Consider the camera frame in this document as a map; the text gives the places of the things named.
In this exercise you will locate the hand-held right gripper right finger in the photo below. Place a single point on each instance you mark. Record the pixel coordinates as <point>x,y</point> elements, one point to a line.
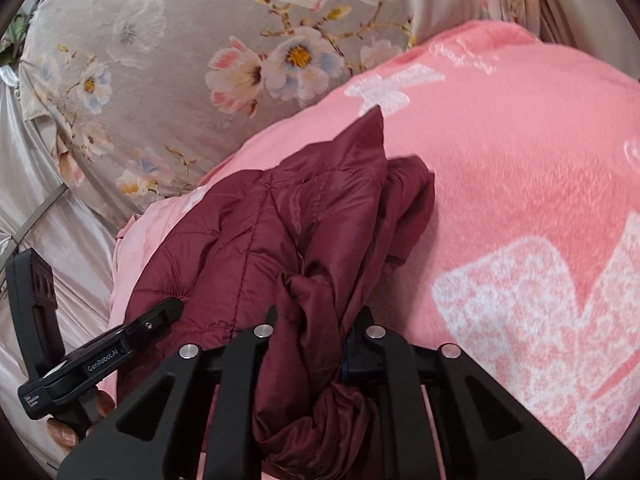
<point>372,357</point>

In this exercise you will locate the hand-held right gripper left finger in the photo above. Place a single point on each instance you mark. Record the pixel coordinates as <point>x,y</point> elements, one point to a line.
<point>247,357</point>

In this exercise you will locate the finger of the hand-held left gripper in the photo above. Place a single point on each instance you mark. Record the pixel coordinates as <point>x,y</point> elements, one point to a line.
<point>155,317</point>

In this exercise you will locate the maroon quilted puffer jacket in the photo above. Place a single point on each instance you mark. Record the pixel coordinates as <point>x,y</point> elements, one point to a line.
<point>300,220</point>

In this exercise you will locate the person's left hand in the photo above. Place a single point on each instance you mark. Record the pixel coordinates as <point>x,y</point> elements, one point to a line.
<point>60,432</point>

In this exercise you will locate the silver satin cloth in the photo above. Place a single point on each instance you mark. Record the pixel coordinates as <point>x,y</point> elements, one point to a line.
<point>75,260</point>

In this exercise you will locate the grey metal strip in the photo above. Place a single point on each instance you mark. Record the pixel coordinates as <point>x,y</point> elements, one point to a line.
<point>40,215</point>

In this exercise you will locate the grey floral bed sheet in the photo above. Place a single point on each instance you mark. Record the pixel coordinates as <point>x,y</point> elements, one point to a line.
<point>175,85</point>

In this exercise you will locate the pink patterned fleece blanket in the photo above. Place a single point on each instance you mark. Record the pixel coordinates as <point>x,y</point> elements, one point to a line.
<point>500,160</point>

